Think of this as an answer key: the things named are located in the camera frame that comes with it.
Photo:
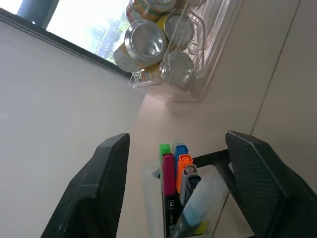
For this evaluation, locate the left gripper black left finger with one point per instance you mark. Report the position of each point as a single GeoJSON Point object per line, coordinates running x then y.
{"type": "Point", "coordinates": [99, 188]}

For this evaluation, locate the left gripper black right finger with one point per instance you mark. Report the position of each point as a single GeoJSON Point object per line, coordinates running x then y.
{"type": "Point", "coordinates": [267, 188]}

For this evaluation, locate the black pen with pink caps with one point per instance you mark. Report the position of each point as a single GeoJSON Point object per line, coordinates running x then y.
{"type": "Point", "coordinates": [168, 178]}

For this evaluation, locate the black pen with blue caps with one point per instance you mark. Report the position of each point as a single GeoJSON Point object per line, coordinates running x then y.
{"type": "Point", "coordinates": [198, 208]}

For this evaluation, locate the highlighter marker pack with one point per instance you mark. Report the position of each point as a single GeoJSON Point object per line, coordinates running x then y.
{"type": "Point", "coordinates": [151, 193]}

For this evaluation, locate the navy capped marker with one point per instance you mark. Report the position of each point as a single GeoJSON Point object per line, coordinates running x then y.
{"type": "Point", "coordinates": [192, 184]}

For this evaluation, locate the yellow capped marker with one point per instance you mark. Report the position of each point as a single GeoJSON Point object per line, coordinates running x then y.
{"type": "Point", "coordinates": [201, 226]}

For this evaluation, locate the green capped marker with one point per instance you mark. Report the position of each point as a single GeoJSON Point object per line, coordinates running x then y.
{"type": "Point", "coordinates": [165, 148]}

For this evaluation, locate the grey capped marker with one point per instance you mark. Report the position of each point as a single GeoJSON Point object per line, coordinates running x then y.
{"type": "Point", "coordinates": [184, 186]}

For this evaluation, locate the orange capped marker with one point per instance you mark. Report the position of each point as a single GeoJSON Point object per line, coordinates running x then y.
{"type": "Point", "coordinates": [183, 168]}

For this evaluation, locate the blue capped marker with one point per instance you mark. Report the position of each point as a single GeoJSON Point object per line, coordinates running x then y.
{"type": "Point", "coordinates": [181, 151]}

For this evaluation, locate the silver drink can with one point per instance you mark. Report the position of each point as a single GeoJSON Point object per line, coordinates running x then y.
{"type": "Point", "coordinates": [177, 68]}

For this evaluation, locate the clear plastic can bin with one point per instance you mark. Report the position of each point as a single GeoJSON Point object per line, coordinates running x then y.
{"type": "Point", "coordinates": [215, 49]}

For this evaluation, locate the silver can with green label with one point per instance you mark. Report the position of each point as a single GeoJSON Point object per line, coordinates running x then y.
{"type": "Point", "coordinates": [146, 44]}

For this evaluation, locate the yellow drink can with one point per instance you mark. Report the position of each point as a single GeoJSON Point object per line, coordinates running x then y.
{"type": "Point", "coordinates": [178, 29]}

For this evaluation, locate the silver can with orange label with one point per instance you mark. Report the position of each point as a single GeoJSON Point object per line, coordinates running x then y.
{"type": "Point", "coordinates": [148, 7]}

